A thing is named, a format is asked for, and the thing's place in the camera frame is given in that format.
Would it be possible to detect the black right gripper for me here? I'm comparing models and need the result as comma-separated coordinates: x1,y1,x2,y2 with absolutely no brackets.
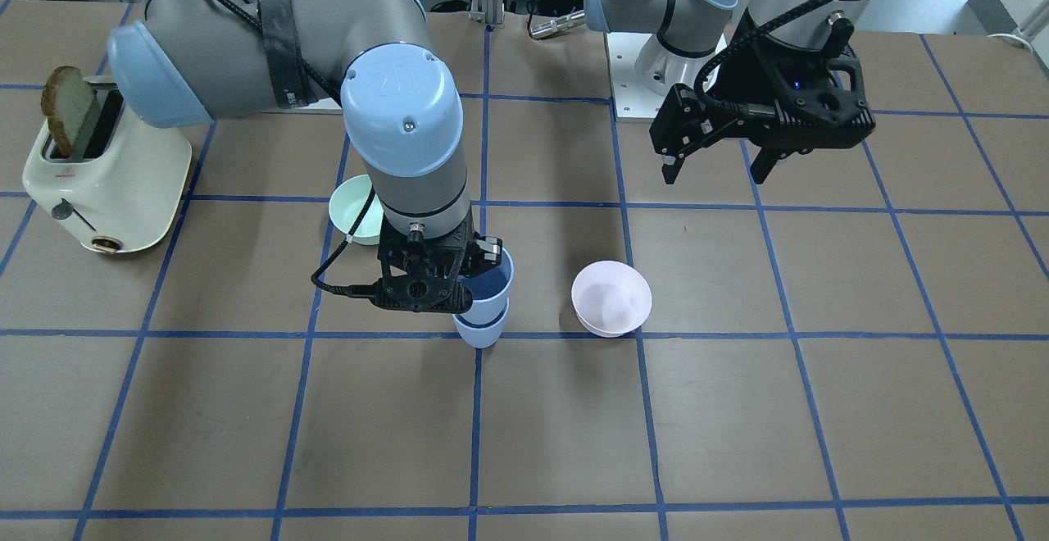
372,217,502,313

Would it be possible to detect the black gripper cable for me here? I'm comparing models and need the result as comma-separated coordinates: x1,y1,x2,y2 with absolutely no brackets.
311,189,386,300

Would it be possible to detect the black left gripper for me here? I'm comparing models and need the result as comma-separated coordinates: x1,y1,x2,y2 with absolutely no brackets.
651,33,876,185

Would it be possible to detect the light blue cup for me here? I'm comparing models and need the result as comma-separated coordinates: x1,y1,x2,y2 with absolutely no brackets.
458,248,514,325
452,302,511,349

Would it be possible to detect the toast slice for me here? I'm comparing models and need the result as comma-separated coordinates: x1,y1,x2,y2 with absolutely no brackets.
40,66,101,157

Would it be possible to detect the cream toaster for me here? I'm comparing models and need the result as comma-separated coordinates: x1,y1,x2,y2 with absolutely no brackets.
22,75,193,254

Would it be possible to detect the green bowl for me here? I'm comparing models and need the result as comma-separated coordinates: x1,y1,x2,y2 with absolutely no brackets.
327,175,384,246

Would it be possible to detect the pink bowl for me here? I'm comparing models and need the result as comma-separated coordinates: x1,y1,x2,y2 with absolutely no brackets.
570,261,652,337

